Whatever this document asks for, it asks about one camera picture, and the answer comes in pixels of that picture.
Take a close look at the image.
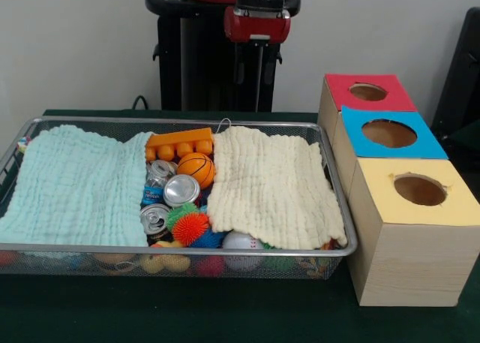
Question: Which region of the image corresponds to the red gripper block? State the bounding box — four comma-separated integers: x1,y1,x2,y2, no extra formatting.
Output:
223,5,293,86

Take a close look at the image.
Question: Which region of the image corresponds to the cream muslin cloth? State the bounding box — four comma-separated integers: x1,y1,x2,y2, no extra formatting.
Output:
205,125,348,251

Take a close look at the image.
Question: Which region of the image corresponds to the shallow metal mesh bin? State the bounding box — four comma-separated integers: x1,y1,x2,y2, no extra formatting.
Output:
0,116,359,281

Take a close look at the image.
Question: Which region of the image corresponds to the wooden box with three holes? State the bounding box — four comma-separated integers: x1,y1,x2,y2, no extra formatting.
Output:
317,72,480,307

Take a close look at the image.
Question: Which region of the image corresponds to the orange plastic toy brick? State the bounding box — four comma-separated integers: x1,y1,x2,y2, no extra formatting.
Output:
145,127,215,163

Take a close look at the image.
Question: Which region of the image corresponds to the orange toy basketball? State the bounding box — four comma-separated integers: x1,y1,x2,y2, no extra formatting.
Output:
176,152,216,190

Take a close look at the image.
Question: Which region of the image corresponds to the silver drink can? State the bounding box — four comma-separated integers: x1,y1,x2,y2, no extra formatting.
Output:
139,203,172,236
163,173,203,209

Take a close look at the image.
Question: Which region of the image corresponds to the small plastic water bottle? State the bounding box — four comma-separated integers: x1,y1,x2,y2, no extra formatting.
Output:
141,168,167,209

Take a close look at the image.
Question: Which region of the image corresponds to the green spiky rubber ball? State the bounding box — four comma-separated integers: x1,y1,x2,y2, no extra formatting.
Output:
166,203,199,231

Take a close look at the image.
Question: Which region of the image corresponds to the orange spiky rubber ball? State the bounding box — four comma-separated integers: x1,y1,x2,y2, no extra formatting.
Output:
172,212,210,246

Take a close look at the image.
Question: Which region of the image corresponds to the white toy baseball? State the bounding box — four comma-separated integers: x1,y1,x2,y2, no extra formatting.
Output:
221,230,266,271

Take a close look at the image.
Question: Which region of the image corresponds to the black upright panel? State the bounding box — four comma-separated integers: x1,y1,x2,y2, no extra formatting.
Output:
430,7,480,134

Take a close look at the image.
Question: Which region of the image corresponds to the light blue muslin cloth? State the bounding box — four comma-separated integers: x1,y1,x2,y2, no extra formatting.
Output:
0,126,153,248

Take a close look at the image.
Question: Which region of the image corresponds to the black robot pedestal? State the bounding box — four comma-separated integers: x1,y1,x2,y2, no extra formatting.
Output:
145,0,301,113

